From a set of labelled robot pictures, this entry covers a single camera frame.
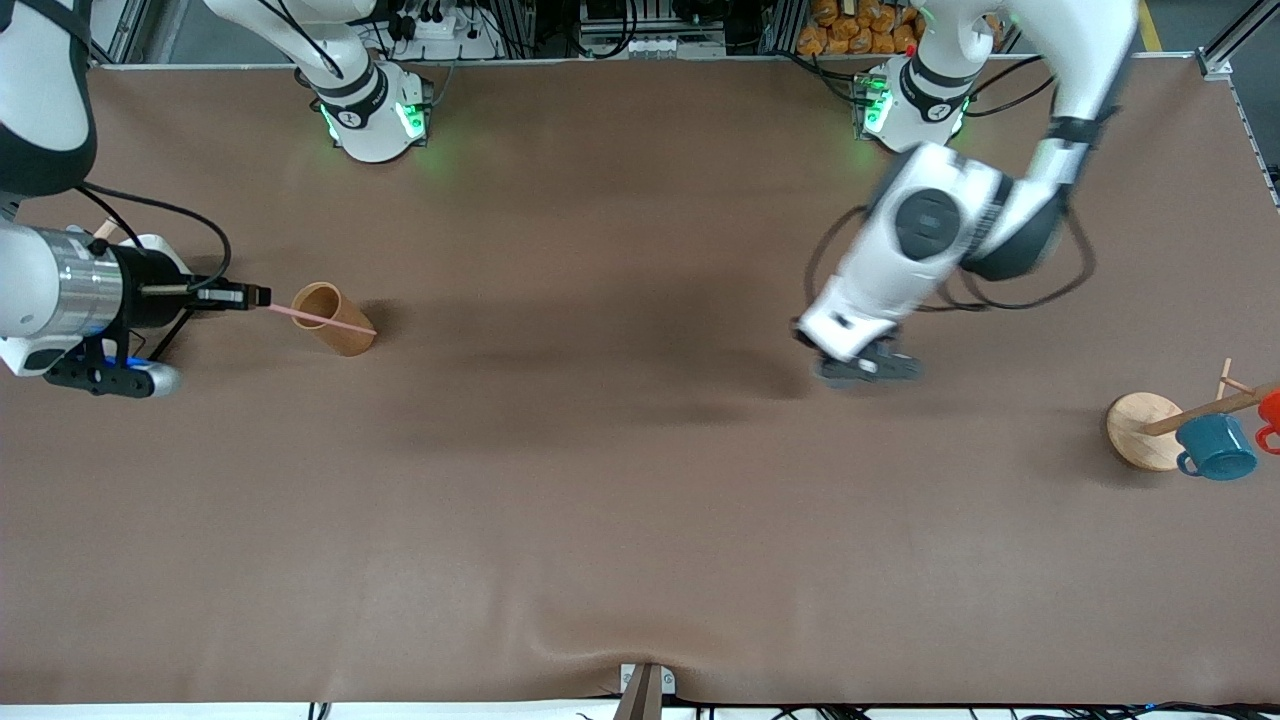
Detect bag of orange bread rolls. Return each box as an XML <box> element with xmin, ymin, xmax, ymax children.
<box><xmin>797</xmin><ymin>0</ymin><xmax>936</xmax><ymax>57</ymax></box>

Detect white paper cup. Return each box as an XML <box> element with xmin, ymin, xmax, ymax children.
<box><xmin>118</xmin><ymin>234</ymin><xmax>193</xmax><ymax>276</ymax></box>

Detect teal ceramic mug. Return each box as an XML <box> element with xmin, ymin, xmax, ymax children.
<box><xmin>1175</xmin><ymin>413</ymin><xmax>1260</xmax><ymax>482</ymax></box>

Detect aluminium frame profile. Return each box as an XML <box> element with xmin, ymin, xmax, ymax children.
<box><xmin>88</xmin><ymin>0</ymin><xmax>151</xmax><ymax>69</ymax></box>
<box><xmin>1195</xmin><ymin>0</ymin><xmax>1280</xmax><ymax>81</ymax></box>

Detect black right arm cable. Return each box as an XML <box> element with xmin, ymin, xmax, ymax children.
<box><xmin>75</xmin><ymin>182</ymin><xmax>234</xmax><ymax>293</ymax></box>

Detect pink chopstick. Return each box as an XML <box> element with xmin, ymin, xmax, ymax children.
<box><xmin>268</xmin><ymin>303</ymin><xmax>379</xmax><ymax>337</ymax></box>

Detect brown cardboard cup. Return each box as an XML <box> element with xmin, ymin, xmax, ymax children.
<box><xmin>291</xmin><ymin>282</ymin><xmax>379</xmax><ymax>358</ymax></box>

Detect metal table clamp bracket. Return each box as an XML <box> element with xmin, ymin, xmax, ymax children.
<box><xmin>612</xmin><ymin>662</ymin><xmax>677</xmax><ymax>720</ymax></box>

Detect white power strip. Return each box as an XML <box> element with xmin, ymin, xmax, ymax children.
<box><xmin>385</xmin><ymin>8</ymin><xmax>501</xmax><ymax>61</ymax></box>

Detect wooden mug tree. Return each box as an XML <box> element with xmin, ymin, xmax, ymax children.
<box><xmin>1105</xmin><ymin>358</ymin><xmax>1280</xmax><ymax>472</ymax></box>

